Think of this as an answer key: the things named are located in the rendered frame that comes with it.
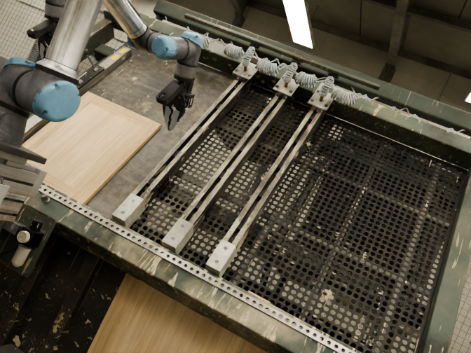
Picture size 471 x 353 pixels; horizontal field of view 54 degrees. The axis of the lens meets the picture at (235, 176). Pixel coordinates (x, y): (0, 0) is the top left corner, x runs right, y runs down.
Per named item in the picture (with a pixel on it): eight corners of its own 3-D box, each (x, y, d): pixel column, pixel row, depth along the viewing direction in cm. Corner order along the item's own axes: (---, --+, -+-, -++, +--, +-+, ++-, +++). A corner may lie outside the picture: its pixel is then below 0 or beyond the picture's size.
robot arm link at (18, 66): (16, 107, 140) (37, 68, 141) (41, 120, 133) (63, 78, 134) (-20, 90, 130) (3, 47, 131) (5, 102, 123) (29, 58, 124)
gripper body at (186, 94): (191, 109, 175) (199, 78, 171) (180, 112, 168) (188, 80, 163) (175, 101, 178) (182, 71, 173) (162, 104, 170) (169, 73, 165)
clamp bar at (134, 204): (109, 222, 183) (101, 184, 165) (247, 70, 254) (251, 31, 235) (130, 233, 180) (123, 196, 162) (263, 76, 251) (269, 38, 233)
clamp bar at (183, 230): (158, 248, 177) (154, 211, 159) (284, 85, 248) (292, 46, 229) (180, 260, 174) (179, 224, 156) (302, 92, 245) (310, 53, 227)
